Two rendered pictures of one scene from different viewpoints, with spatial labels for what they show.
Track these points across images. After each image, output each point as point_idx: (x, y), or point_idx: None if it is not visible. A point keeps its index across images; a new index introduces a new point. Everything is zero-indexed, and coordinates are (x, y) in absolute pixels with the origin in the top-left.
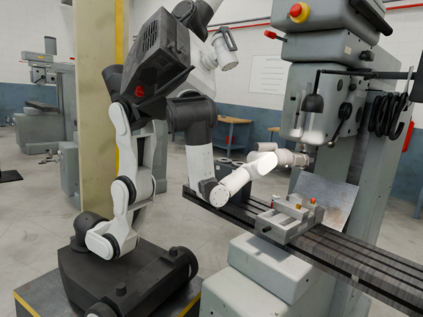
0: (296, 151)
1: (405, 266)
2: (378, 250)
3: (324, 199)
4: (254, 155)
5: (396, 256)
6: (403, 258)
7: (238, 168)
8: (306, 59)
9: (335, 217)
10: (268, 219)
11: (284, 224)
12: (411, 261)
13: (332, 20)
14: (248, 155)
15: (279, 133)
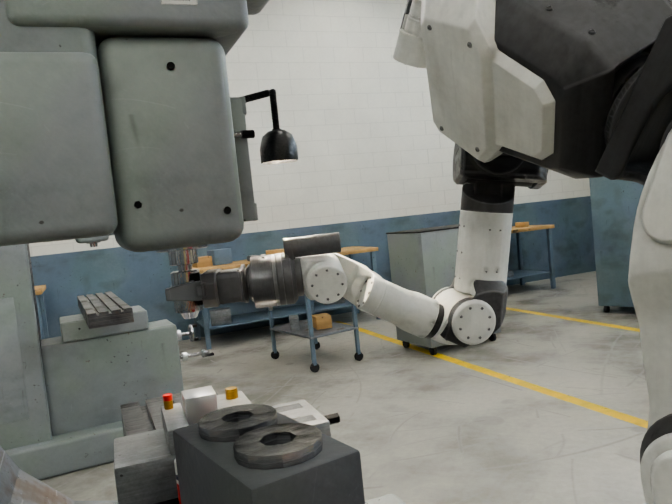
0: (210, 271)
1: (155, 412)
2: (137, 429)
3: (1, 489)
4: (339, 263)
5: (130, 422)
6: (128, 419)
7: (391, 283)
8: (229, 49)
9: (43, 494)
10: (313, 412)
11: (292, 405)
12: (127, 416)
13: (258, 12)
14: (342, 270)
15: (242, 223)
